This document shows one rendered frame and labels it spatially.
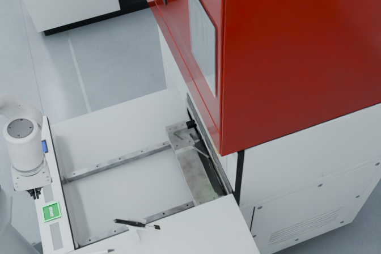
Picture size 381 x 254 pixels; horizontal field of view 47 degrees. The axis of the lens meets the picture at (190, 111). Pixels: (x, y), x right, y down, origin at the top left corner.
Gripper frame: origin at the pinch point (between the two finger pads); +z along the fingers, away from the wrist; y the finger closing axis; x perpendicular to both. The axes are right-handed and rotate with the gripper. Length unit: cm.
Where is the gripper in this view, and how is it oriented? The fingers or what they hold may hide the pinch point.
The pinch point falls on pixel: (35, 191)
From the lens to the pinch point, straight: 142.1
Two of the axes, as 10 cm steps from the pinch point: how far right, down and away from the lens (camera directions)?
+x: 3.4, 7.5, -5.6
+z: -1.5, 6.3, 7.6
